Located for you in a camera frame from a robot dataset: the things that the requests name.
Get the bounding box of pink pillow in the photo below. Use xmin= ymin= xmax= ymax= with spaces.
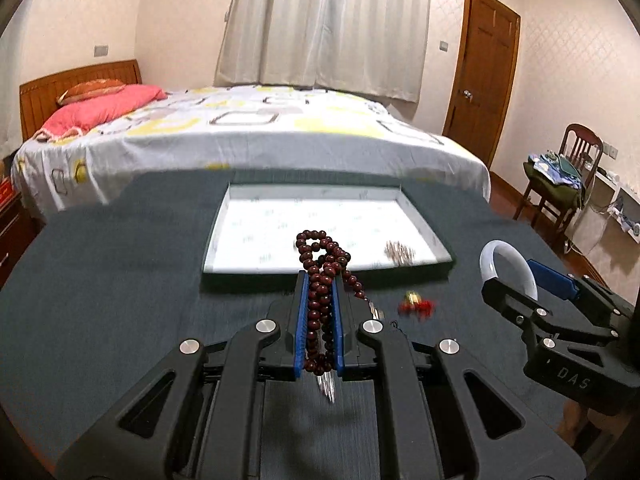
xmin=32 ymin=84 xmax=167 ymax=142

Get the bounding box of clothes pile on chair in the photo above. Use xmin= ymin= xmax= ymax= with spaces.
xmin=527 ymin=151 xmax=586 ymax=207

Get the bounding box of dark green tray box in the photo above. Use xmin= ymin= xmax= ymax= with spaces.
xmin=202 ymin=184 xmax=456 ymax=292

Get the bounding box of white curtain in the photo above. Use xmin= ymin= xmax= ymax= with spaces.
xmin=215 ymin=0 xmax=431 ymax=103

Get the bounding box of wooden chair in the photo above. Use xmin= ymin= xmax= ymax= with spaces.
xmin=513 ymin=124 xmax=603 ymax=237

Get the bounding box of dark grey table cloth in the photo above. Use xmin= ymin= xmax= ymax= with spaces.
xmin=0 ymin=167 xmax=640 ymax=480

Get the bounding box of white jade bangle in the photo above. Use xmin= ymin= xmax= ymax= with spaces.
xmin=478 ymin=240 xmax=538 ymax=300

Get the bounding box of wooden headboard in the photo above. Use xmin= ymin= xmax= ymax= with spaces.
xmin=20 ymin=60 xmax=142 ymax=142

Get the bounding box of red cord gold pendant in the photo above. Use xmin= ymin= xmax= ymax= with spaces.
xmin=397 ymin=290 xmax=435 ymax=321

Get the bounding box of orange brown cushion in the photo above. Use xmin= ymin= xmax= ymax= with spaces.
xmin=56 ymin=79 xmax=126 ymax=106

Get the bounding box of gold chain pile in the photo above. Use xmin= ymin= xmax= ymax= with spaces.
xmin=383 ymin=239 xmax=417 ymax=267

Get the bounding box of brown wooden door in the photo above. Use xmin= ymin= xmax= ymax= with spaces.
xmin=442 ymin=0 xmax=521 ymax=167

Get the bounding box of bed with patterned sheet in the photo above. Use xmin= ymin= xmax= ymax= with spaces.
xmin=11 ymin=86 xmax=491 ymax=220

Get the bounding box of dark red bead bracelet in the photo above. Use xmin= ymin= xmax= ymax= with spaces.
xmin=294 ymin=228 xmax=369 ymax=376

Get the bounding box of wall socket plate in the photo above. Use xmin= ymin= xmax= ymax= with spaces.
xmin=93 ymin=46 xmax=108 ymax=58

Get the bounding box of wooden nightstand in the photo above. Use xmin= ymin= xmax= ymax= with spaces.
xmin=0 ymin=178 xmax=41 ymax=287

